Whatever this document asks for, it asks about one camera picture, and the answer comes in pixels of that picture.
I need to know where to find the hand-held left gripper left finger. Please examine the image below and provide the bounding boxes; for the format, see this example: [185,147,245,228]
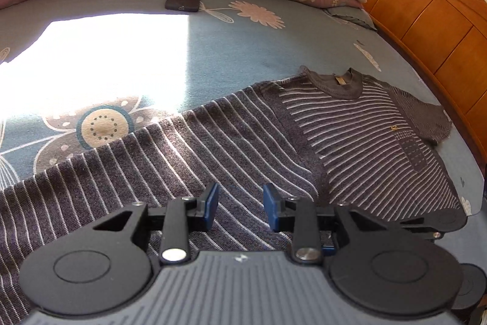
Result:
[91,183,221,265]

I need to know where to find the grey striped sweater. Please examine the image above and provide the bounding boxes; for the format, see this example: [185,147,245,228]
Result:
[0,65,475,318]

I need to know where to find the wooden bed headboard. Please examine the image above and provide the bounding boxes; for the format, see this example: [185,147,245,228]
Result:
[332,0,487,164]

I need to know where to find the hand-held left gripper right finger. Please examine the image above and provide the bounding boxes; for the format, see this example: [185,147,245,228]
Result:
[263,183,392,265]

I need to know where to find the thin teal pillow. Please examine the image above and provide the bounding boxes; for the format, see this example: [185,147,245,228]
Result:
[324,5,378,32]

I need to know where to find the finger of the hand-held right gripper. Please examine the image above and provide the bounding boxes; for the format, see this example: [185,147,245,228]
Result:
[323,231,338,256]
[399,213,468,240]

